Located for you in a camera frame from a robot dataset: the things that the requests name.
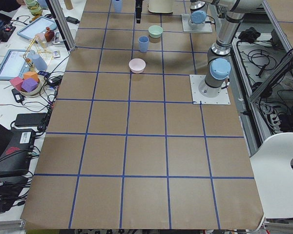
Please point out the light blue cup on rack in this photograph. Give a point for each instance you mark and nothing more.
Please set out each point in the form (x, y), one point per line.
(39, 62)

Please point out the aluminium frame post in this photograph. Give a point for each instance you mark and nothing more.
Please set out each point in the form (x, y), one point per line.
(60, 20)

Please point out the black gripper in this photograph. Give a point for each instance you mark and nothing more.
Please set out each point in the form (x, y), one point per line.
(138, 5)

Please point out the bowl of foam blocks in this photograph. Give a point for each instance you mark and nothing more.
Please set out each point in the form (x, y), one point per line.
(29, 85)

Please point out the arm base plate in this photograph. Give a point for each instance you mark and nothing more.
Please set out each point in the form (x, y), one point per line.
(189, 27)
(203, 94)

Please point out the teach pendant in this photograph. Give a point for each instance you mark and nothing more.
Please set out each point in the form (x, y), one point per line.
(13, 65)
(37, 26)

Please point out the teach pendant far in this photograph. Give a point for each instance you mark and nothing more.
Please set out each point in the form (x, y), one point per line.
(37, 26)

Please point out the gold wire rack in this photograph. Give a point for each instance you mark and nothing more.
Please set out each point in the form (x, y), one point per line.
(38, 45)

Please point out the mint green bowl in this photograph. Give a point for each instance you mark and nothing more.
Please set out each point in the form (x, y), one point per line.
(155, 31)

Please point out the white chair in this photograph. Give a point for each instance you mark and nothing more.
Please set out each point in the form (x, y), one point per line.
(273, 174)

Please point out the teach pendant near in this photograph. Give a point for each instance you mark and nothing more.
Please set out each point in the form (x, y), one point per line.
(13, 65)

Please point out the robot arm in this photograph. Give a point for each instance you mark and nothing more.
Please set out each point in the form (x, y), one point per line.
(198, 12)
(219, 67)

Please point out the black power adapter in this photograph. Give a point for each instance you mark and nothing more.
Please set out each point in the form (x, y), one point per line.
(72, 20)

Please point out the cardboard tube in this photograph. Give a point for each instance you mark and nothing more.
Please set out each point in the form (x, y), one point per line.
(68, 4)

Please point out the cream white toaster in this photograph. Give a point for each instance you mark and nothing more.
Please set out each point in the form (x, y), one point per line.
(160, 6)

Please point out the pink bowl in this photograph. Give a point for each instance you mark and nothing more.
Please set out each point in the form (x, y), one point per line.
(137, 65)

